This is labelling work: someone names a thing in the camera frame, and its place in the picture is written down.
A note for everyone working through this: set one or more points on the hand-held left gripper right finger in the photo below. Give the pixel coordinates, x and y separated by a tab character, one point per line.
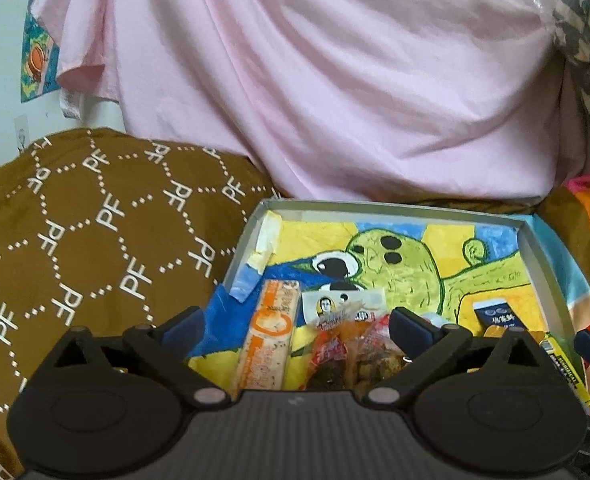
415	330

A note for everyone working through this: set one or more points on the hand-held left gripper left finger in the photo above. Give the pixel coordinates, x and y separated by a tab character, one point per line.
185	329

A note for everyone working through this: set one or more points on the yellow snack packet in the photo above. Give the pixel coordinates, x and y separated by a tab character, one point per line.
565	366

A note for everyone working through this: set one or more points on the long clear snack packet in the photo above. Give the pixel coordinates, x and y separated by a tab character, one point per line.
377	362

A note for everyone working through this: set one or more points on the white label snack packet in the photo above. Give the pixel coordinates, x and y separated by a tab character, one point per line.
345	306

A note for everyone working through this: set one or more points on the orange cake bar packet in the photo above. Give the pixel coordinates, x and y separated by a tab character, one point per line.
267	340

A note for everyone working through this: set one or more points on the dark blue powder sachet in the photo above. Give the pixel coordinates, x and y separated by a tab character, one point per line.
497	313

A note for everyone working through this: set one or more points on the grey metal tray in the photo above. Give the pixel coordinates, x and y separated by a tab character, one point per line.
400	210

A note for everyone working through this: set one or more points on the blue tape strip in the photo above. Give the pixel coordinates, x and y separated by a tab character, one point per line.
247	283

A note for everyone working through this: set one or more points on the brown patterned quilt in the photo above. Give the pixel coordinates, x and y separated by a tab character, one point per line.
100	240

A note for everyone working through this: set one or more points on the white tape strip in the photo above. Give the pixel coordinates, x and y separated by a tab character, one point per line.
267	237

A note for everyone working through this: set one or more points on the pink bed sheet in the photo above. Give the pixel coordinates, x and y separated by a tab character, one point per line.
325	70

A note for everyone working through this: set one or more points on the plastic bag of clothes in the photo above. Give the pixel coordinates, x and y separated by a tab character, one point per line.
587	60

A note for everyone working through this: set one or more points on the cartoon wall poster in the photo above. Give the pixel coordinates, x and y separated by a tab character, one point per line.
37	60

